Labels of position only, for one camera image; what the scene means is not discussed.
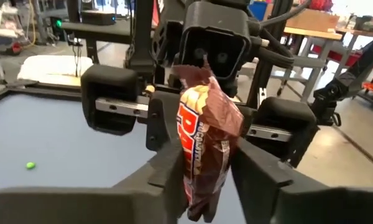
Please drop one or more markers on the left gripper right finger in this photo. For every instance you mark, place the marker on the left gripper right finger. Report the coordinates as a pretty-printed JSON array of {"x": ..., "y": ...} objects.
[{"x": 298, "y": 205}]

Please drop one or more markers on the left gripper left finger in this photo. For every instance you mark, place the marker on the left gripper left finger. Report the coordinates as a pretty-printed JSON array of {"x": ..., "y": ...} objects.
[{"x": 81, "y": 205}]

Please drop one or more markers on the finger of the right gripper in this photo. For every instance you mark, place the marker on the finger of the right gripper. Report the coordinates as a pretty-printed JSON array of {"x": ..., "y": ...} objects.
[
  {"x": 161, "y": 121},
  {"x": 245, "y": 121}
]

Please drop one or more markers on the brown PayDay candy bar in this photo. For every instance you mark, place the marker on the brown PayDay candy bar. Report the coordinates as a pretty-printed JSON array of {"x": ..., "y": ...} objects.
[{"x": 205, "y": 130}]

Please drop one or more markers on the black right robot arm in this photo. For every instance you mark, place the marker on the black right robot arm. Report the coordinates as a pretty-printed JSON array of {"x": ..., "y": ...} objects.
[{"x": 143, "y": 31}]

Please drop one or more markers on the small green round candy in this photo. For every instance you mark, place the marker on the small green round candy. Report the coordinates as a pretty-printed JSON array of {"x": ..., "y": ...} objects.
[{"x": 30, "y": 165}]

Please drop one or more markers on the grey desk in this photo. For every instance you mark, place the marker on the grey desk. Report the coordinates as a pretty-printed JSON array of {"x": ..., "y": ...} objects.
[{"x": 96, "y": 31}]

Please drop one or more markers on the white trash bin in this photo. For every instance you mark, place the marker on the white trash bin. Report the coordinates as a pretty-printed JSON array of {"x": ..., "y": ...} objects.
[{"x": 54, "y": 67}]

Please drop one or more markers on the wooden top metal table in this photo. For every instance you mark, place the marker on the wooden top metal table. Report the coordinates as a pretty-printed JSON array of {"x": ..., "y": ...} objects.
[{"x": 314, "y": 33}]

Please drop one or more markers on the cluttered rolling cart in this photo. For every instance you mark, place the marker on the cluttered rolling cart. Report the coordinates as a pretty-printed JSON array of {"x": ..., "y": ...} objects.
[{"x": 0, "y": 34}]

